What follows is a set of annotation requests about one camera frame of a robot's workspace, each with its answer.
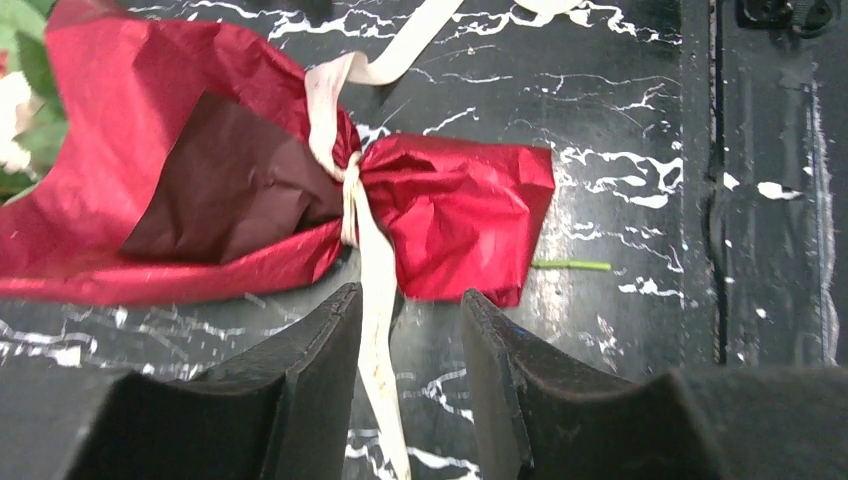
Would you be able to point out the red flower bouquet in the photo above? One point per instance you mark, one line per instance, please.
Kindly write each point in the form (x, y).
(186, 174)

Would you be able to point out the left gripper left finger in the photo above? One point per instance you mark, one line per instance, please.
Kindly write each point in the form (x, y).
(279, 410)

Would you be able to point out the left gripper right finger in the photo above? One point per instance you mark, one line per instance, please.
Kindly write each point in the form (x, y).
(542, 414)

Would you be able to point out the cream ribbon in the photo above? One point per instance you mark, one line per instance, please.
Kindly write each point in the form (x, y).
(430, 216)

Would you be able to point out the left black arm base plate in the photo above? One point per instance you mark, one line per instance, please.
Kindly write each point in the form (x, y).
(804, 19)

